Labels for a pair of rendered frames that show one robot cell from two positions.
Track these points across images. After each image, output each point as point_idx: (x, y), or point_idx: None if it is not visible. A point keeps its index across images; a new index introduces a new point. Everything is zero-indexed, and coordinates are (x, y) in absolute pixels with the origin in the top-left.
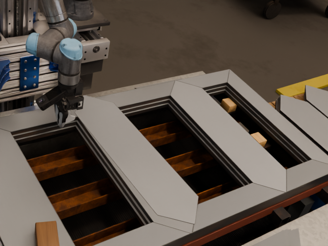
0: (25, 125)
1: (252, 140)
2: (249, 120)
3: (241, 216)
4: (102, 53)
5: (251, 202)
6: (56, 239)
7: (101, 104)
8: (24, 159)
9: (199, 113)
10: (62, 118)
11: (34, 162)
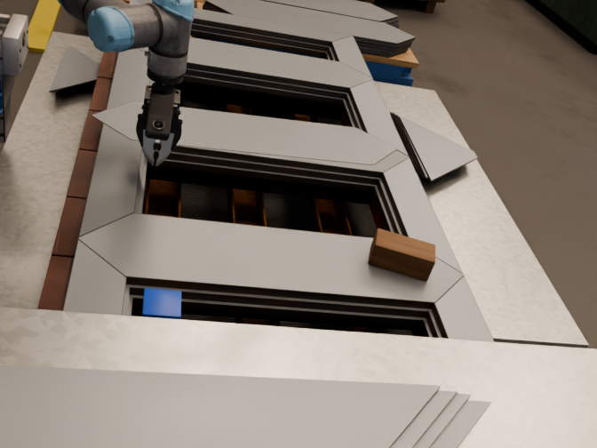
0: (126, 193)
1: (281, 53)
2: None
3: None
4: (26, 44)
5: (379, 103)
6: (410, 238)
7: (130, 111)
8: (212, 222)
9: (208, 58)
10: (172, 142)
11: None
